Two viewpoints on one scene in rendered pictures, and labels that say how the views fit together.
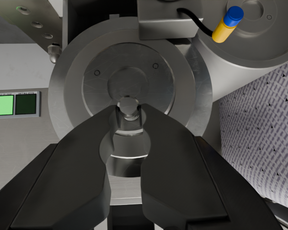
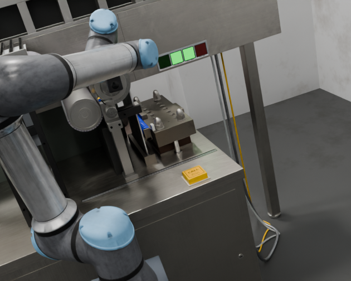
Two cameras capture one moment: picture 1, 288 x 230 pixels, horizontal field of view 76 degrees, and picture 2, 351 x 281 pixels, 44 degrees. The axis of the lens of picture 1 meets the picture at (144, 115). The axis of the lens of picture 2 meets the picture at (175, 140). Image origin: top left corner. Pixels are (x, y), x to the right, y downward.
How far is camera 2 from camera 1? 142 cm
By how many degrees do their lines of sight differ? 22
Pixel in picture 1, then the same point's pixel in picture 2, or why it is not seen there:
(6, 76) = (261, 63)
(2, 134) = (172, 40)
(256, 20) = (83, 111)
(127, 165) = not seen: hidden behind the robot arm
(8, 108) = (173, 56)
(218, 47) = (91, 102)
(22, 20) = (167, 105)
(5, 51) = (268, 94)
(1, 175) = (166, 17)
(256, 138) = not seen: hidden behind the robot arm
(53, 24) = (154, 108)
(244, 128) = not seen: hidden behind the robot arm
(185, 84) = (98, 90)
